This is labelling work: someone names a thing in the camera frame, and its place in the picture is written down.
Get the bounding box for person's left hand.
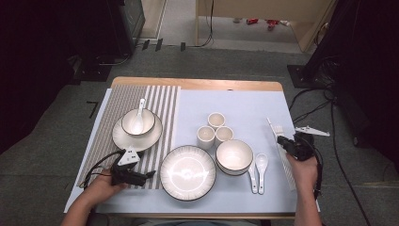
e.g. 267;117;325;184
82;173;128;209

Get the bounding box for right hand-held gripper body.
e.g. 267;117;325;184
288;125;331;162

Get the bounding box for pale blue table sheet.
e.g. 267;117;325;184
64;89;321;215

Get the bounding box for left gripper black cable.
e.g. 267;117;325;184
77;150;123;189

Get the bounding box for brown white striped placemat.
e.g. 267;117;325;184
77;84;182;190

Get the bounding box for white plate with dark rim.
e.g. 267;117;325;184
111;111;164;153
159;144;217;202

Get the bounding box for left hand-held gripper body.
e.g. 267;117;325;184
110;146;148;186

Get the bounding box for black curtain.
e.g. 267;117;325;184
0;0;126;154
305;0;399;173

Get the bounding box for white bowl with dark rim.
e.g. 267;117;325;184
216;163;253;177
120;107;157;137
215;138;254;173

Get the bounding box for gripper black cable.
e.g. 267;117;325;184
77;150;123;189
305;145;325;201

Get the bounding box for hanging black cable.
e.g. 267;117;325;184
200;0;215;48

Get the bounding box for black equipment case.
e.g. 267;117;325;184
107;0;147;57

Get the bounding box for black floor cable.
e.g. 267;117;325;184
97;53;132;68
288;88;333;111
292;99;333;124
329;99;375;226

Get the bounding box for row of white chopsticks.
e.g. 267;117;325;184
272;124;297;192

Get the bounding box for black stand base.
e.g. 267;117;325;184
286;63;328;89
70;55;114;86

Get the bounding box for white ceramic spoon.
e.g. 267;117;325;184
130;98;147;136
254;153;269;196
247;161;259;195

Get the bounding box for white ceramic cup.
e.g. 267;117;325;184
196;125;216;151
207;111;227;130
215;125;234;147

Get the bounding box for person's clothing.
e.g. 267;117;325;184
137;218;260;226

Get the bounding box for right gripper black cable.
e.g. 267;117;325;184
305;145;325;201

